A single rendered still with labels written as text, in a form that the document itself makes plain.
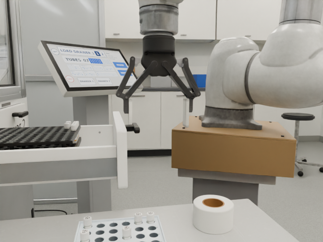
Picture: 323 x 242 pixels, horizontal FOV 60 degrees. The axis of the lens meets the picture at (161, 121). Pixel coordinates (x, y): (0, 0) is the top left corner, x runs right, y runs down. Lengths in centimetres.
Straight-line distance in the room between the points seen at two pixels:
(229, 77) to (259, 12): 352
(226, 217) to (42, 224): 32
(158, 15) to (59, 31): 176
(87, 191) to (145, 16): 119
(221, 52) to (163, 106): 273
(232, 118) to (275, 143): 16
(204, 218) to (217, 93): 47
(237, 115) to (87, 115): 89
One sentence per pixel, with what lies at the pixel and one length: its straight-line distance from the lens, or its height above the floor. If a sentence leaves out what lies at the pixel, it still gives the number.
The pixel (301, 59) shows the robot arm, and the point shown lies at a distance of 76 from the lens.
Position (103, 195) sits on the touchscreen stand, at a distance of 171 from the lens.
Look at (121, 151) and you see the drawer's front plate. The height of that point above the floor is 89.
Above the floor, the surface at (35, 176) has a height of 85.
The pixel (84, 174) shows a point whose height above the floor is 85.
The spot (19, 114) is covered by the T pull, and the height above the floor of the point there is 91.
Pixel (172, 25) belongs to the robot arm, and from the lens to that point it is 65.
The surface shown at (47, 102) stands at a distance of 237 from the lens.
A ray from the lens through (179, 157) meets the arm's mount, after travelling 81.
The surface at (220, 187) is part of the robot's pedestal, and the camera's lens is 91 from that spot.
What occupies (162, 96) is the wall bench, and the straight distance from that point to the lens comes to 356.
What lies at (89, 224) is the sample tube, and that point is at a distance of 46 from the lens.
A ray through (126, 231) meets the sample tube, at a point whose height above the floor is 81.
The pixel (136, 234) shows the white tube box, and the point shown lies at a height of 80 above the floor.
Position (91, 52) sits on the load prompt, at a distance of 163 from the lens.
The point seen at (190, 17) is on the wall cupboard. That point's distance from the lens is 404.
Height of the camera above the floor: 102
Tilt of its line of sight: 9 degrees down
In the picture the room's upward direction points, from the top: straight up
